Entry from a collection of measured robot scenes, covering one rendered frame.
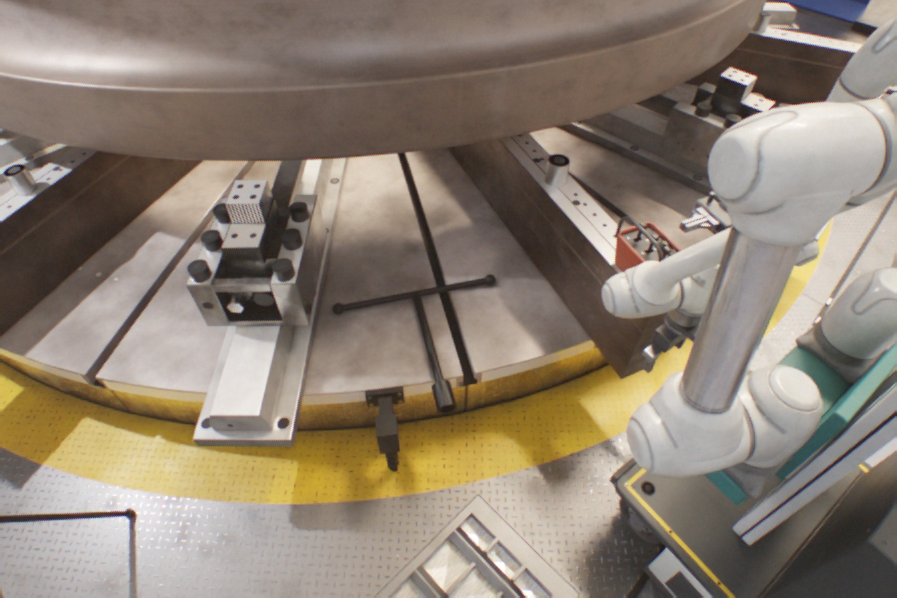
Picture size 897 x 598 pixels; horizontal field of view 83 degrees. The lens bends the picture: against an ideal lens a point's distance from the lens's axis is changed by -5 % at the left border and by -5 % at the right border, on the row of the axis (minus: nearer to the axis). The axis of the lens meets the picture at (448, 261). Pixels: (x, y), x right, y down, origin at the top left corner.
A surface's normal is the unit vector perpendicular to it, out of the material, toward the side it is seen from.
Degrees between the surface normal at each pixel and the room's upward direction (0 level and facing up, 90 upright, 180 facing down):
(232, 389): 0
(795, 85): 90
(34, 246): 90
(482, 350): 0
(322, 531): 0
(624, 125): 72
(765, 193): 85
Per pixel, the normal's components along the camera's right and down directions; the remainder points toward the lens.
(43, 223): 0.93, 0.26
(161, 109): -0.11, 0.72
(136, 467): 0.00, -0.70
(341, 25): 0.11, 0.62
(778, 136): -0.27, -0.40
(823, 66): -0.36, 0.67
